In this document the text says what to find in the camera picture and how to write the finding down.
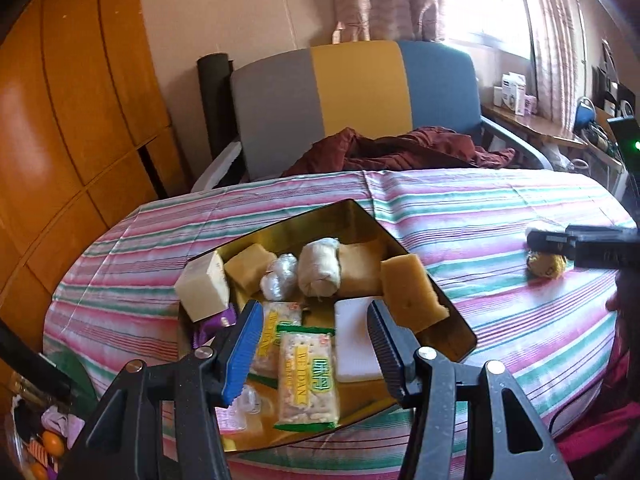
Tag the patterned pink curtain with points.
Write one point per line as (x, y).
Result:
(390, 0)
(555, 35)

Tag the clear plastic ball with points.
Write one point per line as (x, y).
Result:
(280, 277)

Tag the clear plastic packet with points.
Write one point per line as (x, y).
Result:
(240, 410)

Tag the pale purple box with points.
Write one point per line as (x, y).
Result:
(527, 106)

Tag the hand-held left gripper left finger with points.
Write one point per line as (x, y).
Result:
(245, 350)

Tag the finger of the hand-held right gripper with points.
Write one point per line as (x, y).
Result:
(550, 242)
(605, 247)

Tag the dark red cloth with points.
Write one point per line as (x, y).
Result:
(400, 152)

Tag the black bar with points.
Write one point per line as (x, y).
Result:
(35, 360)

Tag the blue container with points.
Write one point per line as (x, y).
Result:
(585, 117)

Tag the orange wooden wardrobe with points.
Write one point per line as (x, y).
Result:
(75, 110)

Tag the striped tablecloth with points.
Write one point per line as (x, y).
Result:
(475, 210)

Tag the green yellow cracker packet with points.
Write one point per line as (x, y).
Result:
(307, 380)
(275, 330)

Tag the black rolled mat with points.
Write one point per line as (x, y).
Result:
(215, 105)

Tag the pink cloth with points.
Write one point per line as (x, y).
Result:
(65, 425)

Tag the grey yellow blue armchair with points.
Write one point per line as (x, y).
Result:
(360, 90)

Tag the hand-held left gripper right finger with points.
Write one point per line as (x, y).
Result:
(387, 355)

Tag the white box blue print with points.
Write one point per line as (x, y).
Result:
(515, 90)

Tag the person's right hand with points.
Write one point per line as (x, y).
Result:
(629, 295)

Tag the bright window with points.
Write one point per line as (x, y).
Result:
(485, 5)

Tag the person's right forearm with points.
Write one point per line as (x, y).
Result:
(631, 360)

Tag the pink clothing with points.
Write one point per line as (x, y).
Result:
(595, 435)

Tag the white foam slab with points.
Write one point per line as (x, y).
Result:
(355, 340)

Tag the yellow snack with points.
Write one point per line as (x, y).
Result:
(545, 266)

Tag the purple packet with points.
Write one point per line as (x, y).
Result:
(215, 327)

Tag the orange fruit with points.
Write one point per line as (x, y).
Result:
(52, 443)
(39, 471)

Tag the cream foam block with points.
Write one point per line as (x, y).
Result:
(202, 285)

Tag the gold tin box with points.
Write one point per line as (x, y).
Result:
(310, 222)

